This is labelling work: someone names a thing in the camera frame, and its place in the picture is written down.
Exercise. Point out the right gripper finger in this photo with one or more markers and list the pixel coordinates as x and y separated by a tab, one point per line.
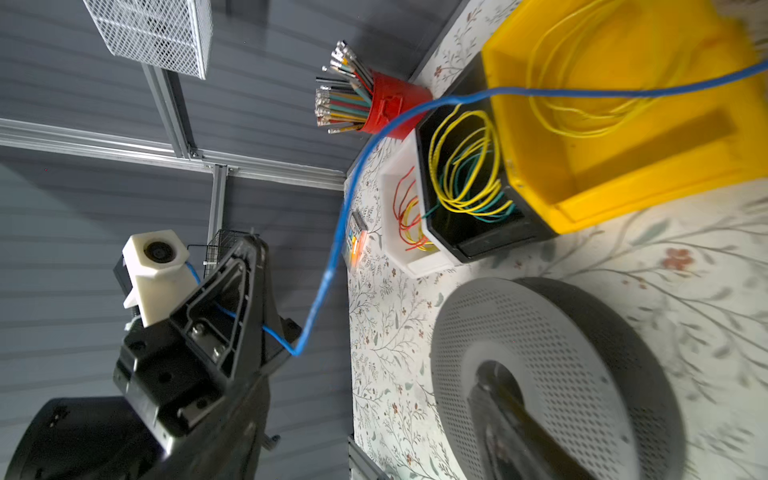
511	444

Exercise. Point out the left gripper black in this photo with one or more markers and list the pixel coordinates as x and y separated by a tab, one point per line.
178	375

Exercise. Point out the grey perforated cable spool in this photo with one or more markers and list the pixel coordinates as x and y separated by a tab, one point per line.
585	375

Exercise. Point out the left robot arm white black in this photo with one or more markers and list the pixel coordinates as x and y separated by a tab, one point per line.
104	438

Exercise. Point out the white plastic bin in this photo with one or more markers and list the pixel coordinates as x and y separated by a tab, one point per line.
405	236

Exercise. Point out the bundle of pencils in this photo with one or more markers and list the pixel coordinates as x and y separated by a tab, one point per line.
344	95

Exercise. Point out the black plastic bin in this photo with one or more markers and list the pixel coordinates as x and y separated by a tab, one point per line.
472	209

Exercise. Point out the red pencil cup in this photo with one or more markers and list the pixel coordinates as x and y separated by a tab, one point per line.
392	97

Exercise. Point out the yellow plastic bin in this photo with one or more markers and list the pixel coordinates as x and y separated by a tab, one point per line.
582	142

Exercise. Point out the black wire wall basket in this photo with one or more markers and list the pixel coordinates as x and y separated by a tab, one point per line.
215	249

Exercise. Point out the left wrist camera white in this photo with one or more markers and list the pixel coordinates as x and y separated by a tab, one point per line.
161	280

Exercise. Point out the white wire mesh basket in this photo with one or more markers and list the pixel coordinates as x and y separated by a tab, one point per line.
174	35

